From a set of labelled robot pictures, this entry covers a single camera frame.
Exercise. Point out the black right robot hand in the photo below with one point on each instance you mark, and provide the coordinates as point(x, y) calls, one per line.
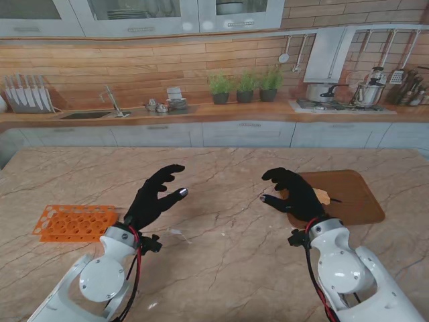
point(298, 198)

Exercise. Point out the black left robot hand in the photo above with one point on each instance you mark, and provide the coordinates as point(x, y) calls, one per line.
point(151, 201)

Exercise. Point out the orange cloth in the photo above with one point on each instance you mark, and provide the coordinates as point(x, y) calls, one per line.
point(323, 196)

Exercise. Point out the dark glass rod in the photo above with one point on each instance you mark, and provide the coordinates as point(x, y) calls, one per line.
point(335, 200)

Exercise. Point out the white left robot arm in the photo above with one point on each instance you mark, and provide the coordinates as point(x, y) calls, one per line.
point(90, 278)

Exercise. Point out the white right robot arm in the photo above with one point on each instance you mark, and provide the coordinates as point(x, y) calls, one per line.
point(352, 275)

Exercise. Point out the white tape scrap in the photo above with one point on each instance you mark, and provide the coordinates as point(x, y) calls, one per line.
point(176, 231)

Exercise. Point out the brown wooden tray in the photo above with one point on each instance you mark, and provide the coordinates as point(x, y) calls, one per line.
point(352, 198)

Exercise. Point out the orange test tube rack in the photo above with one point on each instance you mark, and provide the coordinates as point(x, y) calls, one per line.
point(67, 223)

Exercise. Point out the printed kitchen backdrop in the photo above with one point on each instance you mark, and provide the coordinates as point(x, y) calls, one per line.
point(134, 67)

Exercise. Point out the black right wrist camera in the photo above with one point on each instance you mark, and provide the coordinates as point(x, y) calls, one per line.
point(298, 239)

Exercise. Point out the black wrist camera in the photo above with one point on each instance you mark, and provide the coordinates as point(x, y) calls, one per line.
point(151, 244)
point(298, 239)

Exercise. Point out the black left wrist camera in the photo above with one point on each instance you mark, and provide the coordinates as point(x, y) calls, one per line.
point(151, 244)

